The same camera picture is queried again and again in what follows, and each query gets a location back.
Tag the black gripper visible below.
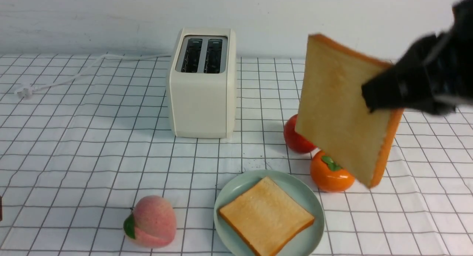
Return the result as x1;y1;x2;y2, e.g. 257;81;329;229
361;0;473;116

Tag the toasted bread slice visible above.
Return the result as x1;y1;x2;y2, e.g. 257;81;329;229
295;33;404;188
216;176;316;256

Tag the orange persimmon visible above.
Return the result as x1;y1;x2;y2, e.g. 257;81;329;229
310;150;355;192

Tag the red apple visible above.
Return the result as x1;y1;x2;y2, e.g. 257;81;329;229
283;113;317;154

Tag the light green plate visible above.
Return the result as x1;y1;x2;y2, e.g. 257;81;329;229
214;170;324;256

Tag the cream white toaster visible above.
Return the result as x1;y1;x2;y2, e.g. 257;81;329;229
167;28;238;139

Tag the pink peach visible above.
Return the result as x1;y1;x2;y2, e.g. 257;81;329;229
123;195;177;249

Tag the white grid tablecloth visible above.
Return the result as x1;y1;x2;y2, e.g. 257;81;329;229
0;54;473;256

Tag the white power cord with plug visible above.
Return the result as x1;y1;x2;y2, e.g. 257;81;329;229
14;53;171;99

